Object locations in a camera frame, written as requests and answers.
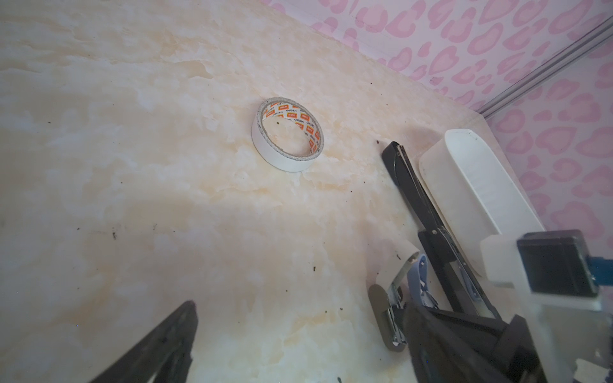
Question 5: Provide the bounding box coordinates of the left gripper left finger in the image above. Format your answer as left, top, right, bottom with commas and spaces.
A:
93, 300, 198, 382

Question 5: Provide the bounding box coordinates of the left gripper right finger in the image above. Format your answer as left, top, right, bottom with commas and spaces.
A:
403, 303, 508, 382

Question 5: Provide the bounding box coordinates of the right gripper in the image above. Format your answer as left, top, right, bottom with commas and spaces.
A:
426, 308, 547, 382

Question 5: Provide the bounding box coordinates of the black stapler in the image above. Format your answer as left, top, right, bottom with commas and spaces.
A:
382, 141, 501, 320

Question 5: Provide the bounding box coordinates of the beige staple box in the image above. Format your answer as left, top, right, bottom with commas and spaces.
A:
368, 239, 420, 353

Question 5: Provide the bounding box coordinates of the blue staple box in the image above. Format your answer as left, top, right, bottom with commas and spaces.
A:
407, 254, 439, 309

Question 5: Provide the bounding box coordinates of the white plastic tray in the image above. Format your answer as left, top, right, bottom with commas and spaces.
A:
418, 129, 545, 277

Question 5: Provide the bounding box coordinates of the clear tape roll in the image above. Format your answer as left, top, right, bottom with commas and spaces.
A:
251, 97, 325, 172

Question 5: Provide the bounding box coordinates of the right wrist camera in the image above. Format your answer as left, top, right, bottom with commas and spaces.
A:
481, 230, 612, 311

